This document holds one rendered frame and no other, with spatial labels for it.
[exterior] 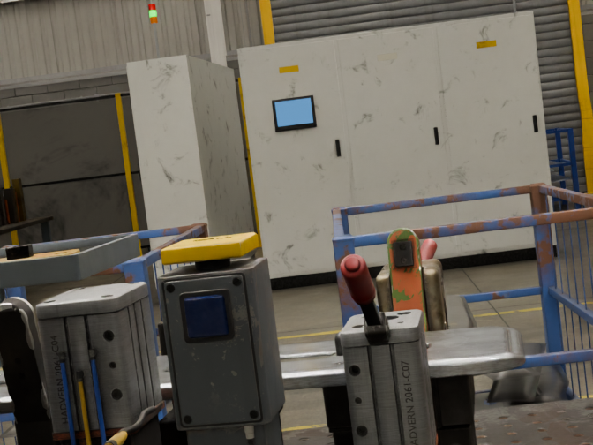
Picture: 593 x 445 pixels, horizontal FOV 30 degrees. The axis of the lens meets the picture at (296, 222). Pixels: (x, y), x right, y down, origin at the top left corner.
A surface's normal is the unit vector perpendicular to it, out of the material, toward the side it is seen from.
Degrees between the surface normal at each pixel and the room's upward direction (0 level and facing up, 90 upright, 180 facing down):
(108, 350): 90
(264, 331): 90
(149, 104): 90
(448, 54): 90
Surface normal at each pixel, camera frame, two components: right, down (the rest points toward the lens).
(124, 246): 0.98, -0.11
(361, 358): -0.17, 0.10
